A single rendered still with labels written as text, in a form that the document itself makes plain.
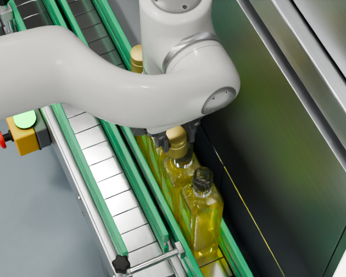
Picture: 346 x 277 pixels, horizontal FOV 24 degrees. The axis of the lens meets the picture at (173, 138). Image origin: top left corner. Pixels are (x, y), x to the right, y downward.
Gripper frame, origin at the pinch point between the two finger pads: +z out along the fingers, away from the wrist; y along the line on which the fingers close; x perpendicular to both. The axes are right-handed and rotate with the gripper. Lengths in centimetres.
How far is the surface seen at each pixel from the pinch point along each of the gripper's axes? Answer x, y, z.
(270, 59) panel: 1.2, -13.7, -12.3
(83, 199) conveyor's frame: -10.7, 13.5, 31.1
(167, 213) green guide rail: 2.0, 2.3, 22.2
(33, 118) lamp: -33, 16, 34
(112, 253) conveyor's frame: 1.5, 12.8, 30.8
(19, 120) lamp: -33, 19, 34
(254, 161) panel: 2.0, -13.7, 16.1
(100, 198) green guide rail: -5.3, 11.7, 22.2
